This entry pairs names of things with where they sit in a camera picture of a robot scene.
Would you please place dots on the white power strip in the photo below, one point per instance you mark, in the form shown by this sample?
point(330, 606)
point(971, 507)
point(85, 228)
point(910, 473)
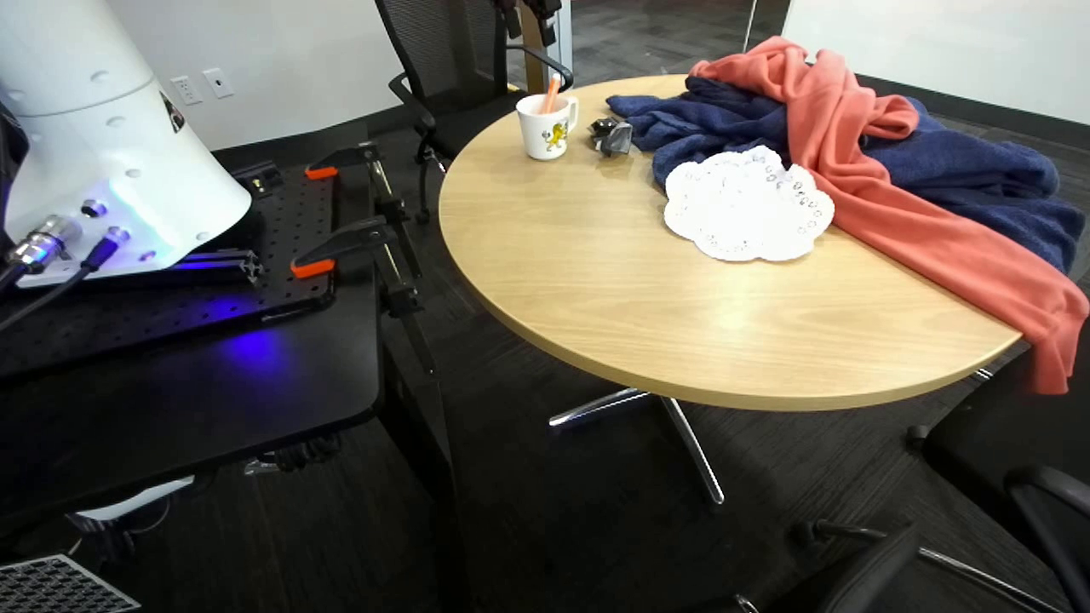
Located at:
point(137, 499)

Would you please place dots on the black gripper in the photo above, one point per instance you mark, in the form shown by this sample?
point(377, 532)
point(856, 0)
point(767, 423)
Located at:
point(539, 5)

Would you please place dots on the white lace doily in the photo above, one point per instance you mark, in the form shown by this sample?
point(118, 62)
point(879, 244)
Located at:
point(742, 206)

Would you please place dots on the black mesh office chair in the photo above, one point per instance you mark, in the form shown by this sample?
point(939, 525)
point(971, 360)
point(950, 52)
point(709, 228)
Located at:
point(444, 55)

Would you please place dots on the black chair with chrome base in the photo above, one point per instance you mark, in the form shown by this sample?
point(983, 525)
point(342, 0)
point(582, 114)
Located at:
point(864, 567)

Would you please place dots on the white mug with flower print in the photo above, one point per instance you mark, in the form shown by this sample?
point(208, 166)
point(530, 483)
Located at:
point(544, 137)

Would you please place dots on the orange marker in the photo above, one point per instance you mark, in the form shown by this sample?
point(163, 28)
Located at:
point(550, 94)

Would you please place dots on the navy blue cloth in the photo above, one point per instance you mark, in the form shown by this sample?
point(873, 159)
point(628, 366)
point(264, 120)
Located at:
point(976, 171)

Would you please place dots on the black armrest office chair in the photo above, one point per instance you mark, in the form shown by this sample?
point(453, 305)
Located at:
point(1023, 453)

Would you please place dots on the small black metallic object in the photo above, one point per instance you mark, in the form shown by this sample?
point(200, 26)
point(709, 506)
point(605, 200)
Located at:
point(613, 137)

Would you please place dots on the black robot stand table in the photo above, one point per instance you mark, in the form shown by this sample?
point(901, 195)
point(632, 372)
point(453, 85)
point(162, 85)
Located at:
point(204, 396)

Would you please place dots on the grey grid panel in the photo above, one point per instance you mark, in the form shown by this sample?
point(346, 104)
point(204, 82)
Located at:
point(52, 586)

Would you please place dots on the chrome table base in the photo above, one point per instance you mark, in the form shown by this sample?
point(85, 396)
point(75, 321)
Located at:
point(692, 444)

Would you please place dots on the salmon orange cloth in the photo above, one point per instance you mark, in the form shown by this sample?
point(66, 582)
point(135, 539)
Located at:
point(838, 124)

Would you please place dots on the white wall outlet plate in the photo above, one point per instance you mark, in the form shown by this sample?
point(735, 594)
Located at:
point(186, 89)
point(220, 82)

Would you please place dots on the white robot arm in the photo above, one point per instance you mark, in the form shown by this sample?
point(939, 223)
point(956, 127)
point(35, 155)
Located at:
point(105, 137)

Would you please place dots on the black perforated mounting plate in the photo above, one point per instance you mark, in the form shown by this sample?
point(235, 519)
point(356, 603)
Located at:
point(278, 231)

